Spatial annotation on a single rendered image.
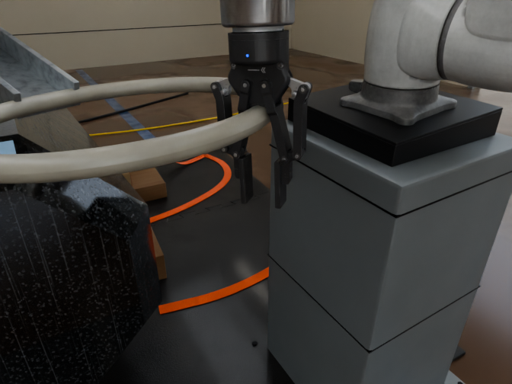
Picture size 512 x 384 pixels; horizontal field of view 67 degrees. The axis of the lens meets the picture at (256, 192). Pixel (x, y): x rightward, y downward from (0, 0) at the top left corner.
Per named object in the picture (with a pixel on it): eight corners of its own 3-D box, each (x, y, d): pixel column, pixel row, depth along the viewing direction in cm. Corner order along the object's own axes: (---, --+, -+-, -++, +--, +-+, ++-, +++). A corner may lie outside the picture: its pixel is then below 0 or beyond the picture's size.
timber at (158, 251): (167, 278, 162) (164, 254, 156) (137, 286, 157) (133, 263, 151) (151, 240, 185) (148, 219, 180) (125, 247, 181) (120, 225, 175)
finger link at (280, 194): (280, 155, 55) (286, 155, 55) (281, 200, 58) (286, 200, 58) (273, 162, 52) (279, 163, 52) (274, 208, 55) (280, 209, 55)
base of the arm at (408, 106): (375, 85, 99) (378, 62, 96) (459, 107, 84) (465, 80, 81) (324, 100, 90) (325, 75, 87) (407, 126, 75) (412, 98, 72)
